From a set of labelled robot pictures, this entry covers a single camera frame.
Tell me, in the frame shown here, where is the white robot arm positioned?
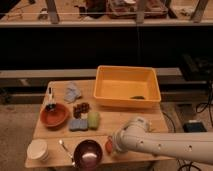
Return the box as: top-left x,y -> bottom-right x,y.
112,116 -> 213,165

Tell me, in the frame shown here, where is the black foot pedal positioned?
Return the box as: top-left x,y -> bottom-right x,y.
183,122 -> 206,133

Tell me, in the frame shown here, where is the metal spoon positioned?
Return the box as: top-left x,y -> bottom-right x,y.
59,139 -> 76,167

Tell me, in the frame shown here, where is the black cable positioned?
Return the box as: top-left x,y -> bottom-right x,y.
161,79 -> 213,171

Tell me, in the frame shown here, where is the bunch of dark grapes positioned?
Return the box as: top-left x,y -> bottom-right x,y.
73,102 -> 90,119

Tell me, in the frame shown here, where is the yellow plastic tub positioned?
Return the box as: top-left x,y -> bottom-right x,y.
94,65 -> 161,108

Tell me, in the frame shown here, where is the green sponge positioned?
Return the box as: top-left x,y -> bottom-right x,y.
87,112 -> 100,130

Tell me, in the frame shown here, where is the stack of white bowls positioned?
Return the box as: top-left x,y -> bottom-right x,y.
27,139 -> 49,161

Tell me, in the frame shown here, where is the crumpled light blue cloth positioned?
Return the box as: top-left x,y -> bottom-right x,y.
64,82 -> 82,103

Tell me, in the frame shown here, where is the blue sponge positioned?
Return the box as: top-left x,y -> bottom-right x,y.
69,119 -> 88,131

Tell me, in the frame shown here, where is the red bowl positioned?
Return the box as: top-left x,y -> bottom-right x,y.
40,103 -> 70,128

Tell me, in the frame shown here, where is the wooden table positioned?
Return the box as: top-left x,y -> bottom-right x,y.
25,80 -> 173,168

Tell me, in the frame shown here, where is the dark green item in tub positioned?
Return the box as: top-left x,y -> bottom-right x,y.
130,96 -> 145,100

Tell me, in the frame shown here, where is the purple metallic bowl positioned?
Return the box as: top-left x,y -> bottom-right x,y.
74,140 -> 103,171

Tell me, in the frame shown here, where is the red yellow apple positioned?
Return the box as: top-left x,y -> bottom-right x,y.
105,140 -> 113,154

